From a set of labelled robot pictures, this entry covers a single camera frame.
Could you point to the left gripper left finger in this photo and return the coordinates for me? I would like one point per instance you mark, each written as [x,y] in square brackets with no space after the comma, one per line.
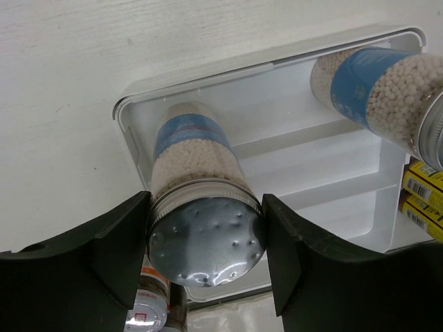
[84,279]

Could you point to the yellow label bottle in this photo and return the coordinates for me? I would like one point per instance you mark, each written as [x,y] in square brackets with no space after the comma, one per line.
[424,182]
[423,215]

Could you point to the white tiered organizer tray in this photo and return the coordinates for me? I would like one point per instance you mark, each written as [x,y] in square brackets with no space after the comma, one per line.
[322,165]

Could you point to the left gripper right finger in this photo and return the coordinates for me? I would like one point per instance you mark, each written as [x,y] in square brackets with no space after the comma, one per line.
[321,282]

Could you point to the tan spice jar red label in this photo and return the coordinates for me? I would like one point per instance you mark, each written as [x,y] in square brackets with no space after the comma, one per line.
[150,309]

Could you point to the dark spice jar red label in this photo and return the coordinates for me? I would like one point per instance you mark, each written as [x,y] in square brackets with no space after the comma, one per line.
[177,318]

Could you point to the blue label bead jar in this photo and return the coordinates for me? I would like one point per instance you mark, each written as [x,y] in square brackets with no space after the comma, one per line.
[395,94]
[206,227]

